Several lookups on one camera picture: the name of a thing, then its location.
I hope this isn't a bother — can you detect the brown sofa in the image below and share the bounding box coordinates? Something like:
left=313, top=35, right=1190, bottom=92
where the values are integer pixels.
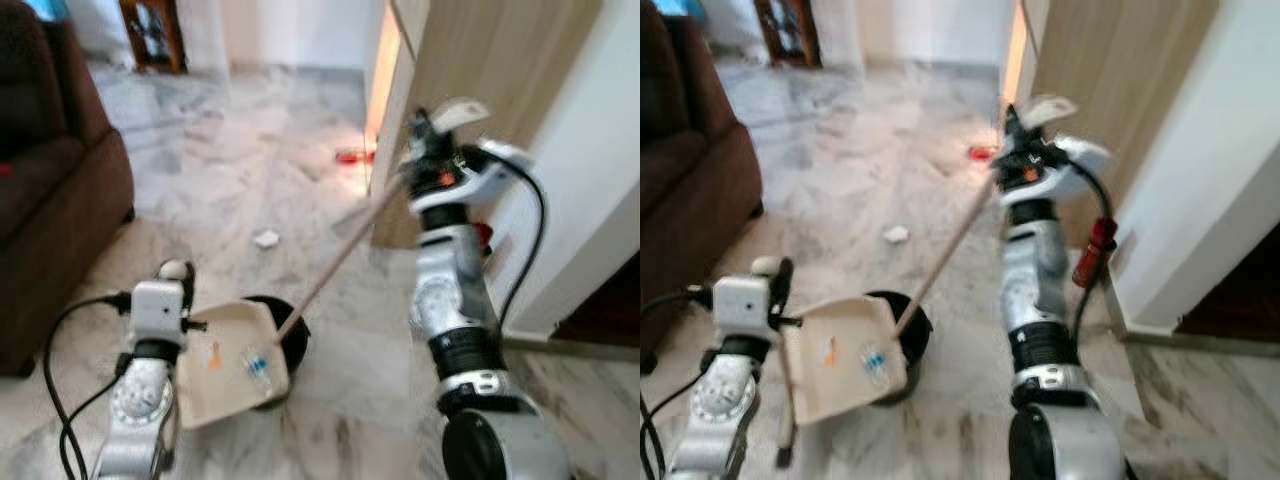
left=640, top=0, right=766, bottom=376
left=0, top=0, right=136, bottom=379

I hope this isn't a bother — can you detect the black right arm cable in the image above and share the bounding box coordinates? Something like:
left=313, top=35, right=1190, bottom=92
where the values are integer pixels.
left=1070, top=160, right=1117, bottom=341
left=495, top=150, right=549, bottom=331

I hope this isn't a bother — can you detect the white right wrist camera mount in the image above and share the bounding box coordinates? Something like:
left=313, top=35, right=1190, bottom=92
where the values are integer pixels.
left=1010, top=135, right=1113, bottom=201
left=412, top=140, right=537, bottom=213

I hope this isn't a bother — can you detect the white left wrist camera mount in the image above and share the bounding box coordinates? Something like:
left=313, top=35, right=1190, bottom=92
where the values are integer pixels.
left=712, top=275, right=776, bottom=341
left=130, top=280, right=189, bottom=346

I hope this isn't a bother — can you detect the dark wood glass cabinet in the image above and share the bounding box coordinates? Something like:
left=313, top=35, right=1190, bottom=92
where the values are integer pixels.
left=118, top=0, right=188, bottom=74
left=752, top=0, right=823, bottom=69

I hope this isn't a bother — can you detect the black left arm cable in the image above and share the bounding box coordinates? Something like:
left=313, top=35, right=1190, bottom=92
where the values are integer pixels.
left=640, top=285, right=716, bottom=480
left=42, top=292, right=133, bottom=480

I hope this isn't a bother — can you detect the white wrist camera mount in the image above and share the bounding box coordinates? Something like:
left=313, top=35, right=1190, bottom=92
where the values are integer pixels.
left=130, top=280, right=189, bottom=346
left=412, top=140, right=537, bottom=213
left=1010, top=135, right=1113, bottom=201
left=712, top=275, right=776, bottom=341

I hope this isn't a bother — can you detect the beige plastic dustpan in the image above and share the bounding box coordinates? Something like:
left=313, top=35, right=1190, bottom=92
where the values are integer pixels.
left=750, top=255, right=911, bottom=471
left=160, top=258, right=292, bottom=431

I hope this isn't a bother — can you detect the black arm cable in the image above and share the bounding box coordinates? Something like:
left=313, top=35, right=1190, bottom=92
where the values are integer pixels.
left=42, top=292, right=133, bottom=480
left=640, top=285, right=716, bottom=480
left=1070, top=160, right=1117, bottom=341
left=495, top=150, right=549, bottom=331

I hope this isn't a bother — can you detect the broom with cream handle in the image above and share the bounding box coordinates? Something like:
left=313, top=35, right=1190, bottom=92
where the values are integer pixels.
left=245, top=97, right=491, bottom=409
left=868, top=93, right=1079, bottom=406

